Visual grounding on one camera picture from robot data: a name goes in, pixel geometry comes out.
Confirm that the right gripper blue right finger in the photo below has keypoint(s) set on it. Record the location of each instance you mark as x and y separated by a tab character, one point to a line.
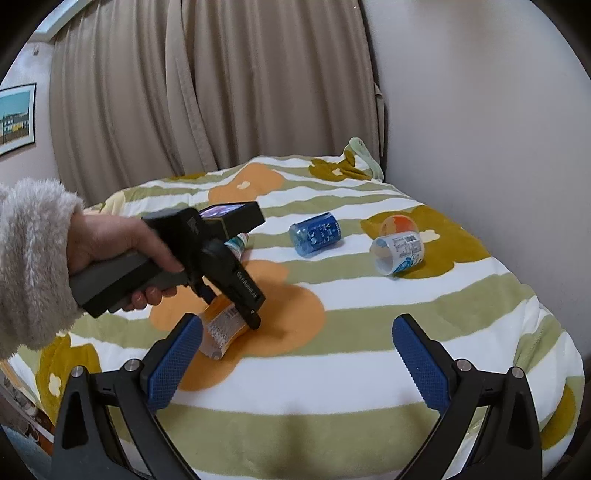
508	445

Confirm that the floral striped blanket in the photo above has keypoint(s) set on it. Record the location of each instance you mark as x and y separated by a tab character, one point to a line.
319	391

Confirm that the framed wall picture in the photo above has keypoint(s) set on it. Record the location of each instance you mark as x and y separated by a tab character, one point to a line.
17	122

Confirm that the white orange printed cup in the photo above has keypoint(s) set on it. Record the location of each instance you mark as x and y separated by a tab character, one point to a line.
398	247

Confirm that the orange clear plastic cup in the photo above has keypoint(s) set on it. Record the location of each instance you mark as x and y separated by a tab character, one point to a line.
222	325

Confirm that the beige pleated curtain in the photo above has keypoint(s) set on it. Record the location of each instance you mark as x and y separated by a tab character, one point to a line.
143	90

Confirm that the blue plastic cup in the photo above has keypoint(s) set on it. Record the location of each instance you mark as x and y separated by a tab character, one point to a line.
315	234

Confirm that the person's left hand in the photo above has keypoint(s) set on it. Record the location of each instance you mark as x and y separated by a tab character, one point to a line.
94	238

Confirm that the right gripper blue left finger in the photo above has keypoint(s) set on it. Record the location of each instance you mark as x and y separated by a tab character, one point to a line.
86	444

